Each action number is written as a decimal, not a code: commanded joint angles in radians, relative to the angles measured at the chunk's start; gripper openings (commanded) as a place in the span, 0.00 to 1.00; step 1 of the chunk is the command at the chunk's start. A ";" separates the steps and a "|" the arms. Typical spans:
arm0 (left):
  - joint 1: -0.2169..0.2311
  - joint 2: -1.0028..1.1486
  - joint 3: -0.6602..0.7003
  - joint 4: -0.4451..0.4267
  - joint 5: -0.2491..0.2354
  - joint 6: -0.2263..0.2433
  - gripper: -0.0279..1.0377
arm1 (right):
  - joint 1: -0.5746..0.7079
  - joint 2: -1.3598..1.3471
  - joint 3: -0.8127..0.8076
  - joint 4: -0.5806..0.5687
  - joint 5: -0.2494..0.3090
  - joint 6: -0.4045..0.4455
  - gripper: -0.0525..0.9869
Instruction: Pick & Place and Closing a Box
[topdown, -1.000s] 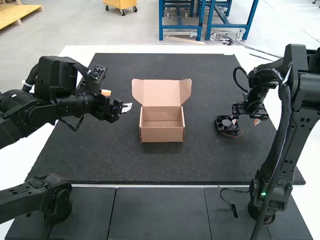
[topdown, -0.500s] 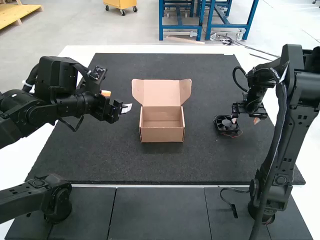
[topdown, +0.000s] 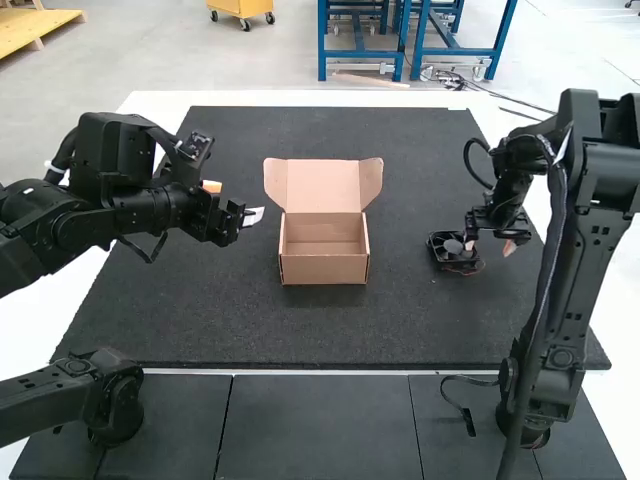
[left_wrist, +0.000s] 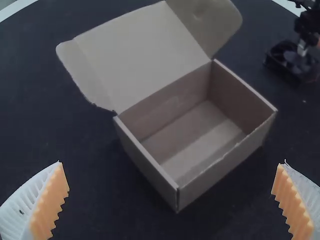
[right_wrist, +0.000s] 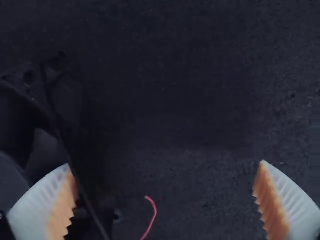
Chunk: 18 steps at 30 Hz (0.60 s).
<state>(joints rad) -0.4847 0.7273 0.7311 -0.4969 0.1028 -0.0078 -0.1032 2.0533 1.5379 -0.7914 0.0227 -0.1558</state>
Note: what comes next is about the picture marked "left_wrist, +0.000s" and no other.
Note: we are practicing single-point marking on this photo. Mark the cardboard box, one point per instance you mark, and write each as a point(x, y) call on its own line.
point(150, 75)

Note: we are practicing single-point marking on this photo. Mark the black mat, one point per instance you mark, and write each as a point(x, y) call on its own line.
point(50, 125)

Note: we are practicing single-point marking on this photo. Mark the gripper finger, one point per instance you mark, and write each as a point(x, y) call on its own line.
point(303, 49)
point(22, 212)
point(318, 42)
point(300, 200)

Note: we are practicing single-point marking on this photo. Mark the black square fan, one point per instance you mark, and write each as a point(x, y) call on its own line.
point(282, 53)

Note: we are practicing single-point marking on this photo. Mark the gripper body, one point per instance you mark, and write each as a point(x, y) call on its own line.
point(307, 27)

